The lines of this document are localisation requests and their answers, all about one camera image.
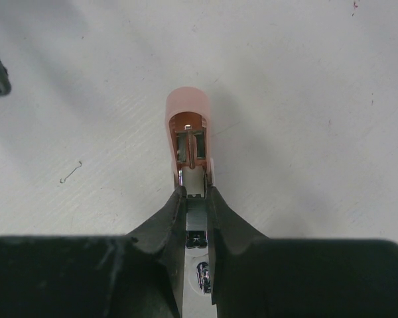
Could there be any staple strip in tray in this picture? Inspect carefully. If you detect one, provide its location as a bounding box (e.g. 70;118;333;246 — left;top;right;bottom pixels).
186;198;207;231

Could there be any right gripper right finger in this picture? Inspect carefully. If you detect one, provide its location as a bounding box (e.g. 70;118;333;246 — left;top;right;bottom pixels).
206;187;398;317

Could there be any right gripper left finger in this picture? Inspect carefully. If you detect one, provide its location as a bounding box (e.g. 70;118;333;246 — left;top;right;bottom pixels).
0;187;187;317

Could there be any loose bent staple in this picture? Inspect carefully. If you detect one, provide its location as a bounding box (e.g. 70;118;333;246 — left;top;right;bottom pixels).
60;161;83;184

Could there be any pink white mini stapler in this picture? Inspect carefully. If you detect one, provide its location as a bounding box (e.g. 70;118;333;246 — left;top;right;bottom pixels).
165;87;216;317

